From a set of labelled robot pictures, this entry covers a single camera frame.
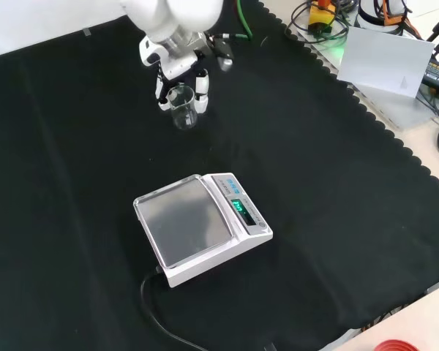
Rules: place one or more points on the clear glass beaker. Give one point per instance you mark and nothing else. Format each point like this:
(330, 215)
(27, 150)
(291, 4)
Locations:
(184, 113)

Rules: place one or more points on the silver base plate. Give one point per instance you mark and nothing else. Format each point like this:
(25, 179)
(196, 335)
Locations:
(398, 109)

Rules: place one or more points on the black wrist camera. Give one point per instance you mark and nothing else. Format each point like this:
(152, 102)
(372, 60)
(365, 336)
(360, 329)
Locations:
(224, 55)

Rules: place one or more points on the clear tape strip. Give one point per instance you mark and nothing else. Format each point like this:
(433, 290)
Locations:
(270, 347)
(86, 32)

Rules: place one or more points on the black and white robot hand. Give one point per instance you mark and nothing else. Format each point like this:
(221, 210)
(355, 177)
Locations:
(175, 66)

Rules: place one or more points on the pale board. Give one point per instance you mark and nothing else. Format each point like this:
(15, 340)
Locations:
(384, 62)

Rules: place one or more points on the red round object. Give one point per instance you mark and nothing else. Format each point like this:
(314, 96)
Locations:
(395, 346)

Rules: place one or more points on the black bench cloth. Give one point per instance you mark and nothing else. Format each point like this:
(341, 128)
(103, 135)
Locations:
(95, 183)

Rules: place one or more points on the white electronic balance steel pan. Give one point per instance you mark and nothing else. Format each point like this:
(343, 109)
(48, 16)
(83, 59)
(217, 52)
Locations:
(190, 219)

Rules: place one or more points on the yellow stop button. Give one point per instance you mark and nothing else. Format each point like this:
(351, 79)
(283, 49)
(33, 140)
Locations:
(320, 16)

